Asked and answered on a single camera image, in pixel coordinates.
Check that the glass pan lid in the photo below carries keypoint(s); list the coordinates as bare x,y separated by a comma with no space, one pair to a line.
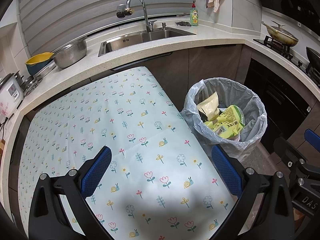
283,32

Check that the white stone countertop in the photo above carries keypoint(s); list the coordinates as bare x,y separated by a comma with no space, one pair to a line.
212,35

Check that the dark scouring pad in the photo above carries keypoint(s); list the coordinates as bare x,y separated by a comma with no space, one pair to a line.
182,23

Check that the yellow green snack packet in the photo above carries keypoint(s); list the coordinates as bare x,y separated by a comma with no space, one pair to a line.
227,122

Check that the steel sink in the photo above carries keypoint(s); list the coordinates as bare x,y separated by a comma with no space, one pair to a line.
140,40

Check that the steel steamer rack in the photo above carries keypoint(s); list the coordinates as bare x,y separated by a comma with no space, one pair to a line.
31,83

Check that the cream frying pan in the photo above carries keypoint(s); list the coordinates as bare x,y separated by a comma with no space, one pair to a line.
287,41

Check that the steel colander bowl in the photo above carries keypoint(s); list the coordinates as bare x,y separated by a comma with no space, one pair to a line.
71,53

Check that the white rice cooker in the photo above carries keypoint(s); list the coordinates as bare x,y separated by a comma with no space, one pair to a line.
10,95

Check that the black wok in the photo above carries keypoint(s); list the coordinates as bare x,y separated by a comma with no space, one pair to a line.
313,57

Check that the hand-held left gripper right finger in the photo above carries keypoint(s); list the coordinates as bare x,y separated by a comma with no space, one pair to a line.
226,171

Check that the black gas stove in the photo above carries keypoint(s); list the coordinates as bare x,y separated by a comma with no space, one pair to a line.
277,46

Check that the black built-in oven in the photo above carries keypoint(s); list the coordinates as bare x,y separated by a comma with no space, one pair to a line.
280,100

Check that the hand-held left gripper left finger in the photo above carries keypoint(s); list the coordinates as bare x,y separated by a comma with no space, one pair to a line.
96,171

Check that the green dish soap bottle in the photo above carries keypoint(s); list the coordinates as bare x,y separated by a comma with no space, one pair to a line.
194,17

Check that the brown base cabinet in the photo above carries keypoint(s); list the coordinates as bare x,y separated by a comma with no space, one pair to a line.
212,65

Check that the round trash bin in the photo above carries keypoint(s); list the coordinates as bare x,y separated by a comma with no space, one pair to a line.
250,115

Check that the floral tablecloth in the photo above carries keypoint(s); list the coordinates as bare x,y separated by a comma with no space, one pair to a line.
140,130

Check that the yellow blue draining bowl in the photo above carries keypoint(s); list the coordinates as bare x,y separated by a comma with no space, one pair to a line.
37,61

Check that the trash bin with clear liner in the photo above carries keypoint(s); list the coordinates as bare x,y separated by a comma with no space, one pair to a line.
192,105

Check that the wooden cutting board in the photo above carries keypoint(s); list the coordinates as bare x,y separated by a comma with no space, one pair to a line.
2,145

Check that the grey window blind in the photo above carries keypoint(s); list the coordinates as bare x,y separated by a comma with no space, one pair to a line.
87,5

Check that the chrome faucet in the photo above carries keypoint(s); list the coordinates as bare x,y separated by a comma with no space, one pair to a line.
145,10

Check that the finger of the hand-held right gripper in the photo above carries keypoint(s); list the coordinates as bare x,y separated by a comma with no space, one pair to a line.
313,140
290,152

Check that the sink drain knob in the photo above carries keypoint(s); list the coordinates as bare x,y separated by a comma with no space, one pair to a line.
163,26

